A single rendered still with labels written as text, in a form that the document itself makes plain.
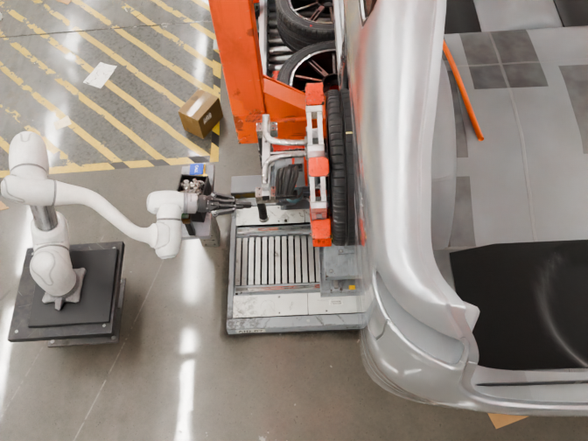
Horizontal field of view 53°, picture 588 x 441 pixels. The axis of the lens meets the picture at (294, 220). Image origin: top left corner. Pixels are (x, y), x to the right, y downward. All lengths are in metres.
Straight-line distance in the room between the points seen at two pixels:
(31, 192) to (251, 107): 1.07
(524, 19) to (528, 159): 0.90
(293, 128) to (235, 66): 0.48
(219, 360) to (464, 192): 1.49
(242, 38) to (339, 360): 1.59
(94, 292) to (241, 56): 1.33
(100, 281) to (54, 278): 0.26
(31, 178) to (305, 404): 1.60
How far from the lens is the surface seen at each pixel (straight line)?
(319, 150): 2.27
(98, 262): 3.12
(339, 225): 2.32
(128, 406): 3.15
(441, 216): 2.18
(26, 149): 2.53
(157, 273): 3.38
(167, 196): 2.58
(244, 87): 2.79
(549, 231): 2.45
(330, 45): 3.58
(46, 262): 2.89
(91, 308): 3.03
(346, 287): 3.04
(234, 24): 2.55
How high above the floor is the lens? 2.90
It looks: 58 degrees down
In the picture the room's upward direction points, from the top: 6 degrees counter-clockwise
